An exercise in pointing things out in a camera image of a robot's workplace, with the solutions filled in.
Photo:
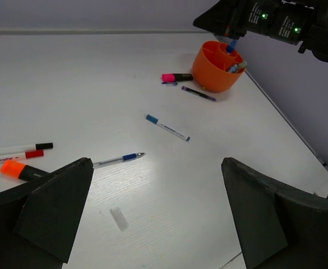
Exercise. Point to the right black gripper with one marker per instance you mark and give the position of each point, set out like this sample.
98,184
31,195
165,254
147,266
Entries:
223,19

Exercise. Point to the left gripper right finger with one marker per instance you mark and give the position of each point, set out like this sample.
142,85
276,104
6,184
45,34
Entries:
278,226

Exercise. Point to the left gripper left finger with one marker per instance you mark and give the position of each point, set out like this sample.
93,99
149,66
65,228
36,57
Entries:
39,219

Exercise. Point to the light blue translucent pen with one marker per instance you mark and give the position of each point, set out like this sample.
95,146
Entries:
231,47

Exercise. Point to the light blue pen cap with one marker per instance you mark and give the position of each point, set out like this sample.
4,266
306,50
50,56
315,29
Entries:
233,68

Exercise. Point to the orange black highlighter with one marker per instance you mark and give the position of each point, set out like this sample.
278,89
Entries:
21,171

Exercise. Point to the red capped white marker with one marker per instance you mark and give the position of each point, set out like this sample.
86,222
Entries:
21,155

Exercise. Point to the black capped white marker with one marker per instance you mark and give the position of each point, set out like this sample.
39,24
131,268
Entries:
24,148

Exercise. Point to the pink black highlighter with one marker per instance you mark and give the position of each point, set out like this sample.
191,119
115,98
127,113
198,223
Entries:
176,77

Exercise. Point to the blue capped white marker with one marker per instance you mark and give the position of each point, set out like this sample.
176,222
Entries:
169,129

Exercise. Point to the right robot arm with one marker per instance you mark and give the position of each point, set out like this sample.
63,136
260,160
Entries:
293,22

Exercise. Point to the orange round compartment container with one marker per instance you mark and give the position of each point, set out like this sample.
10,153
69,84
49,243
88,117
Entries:
211,66

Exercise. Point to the purple pen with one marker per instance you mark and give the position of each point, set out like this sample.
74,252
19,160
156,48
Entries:
200,94

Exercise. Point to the small blue pen cap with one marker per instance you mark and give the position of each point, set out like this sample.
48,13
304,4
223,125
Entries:
170,83

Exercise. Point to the clear pen cap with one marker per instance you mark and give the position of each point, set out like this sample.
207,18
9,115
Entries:
119,218

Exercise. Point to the blue ballpoint pen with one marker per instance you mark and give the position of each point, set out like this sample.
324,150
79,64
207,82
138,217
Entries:
121,159

